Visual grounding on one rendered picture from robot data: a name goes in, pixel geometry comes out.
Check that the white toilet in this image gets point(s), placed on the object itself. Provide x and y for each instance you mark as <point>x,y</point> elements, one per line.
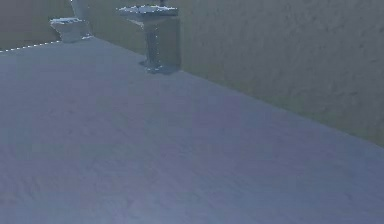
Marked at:
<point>70,28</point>

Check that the white pedestal sink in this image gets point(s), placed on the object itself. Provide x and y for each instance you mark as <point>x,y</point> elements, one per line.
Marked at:
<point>152,20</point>

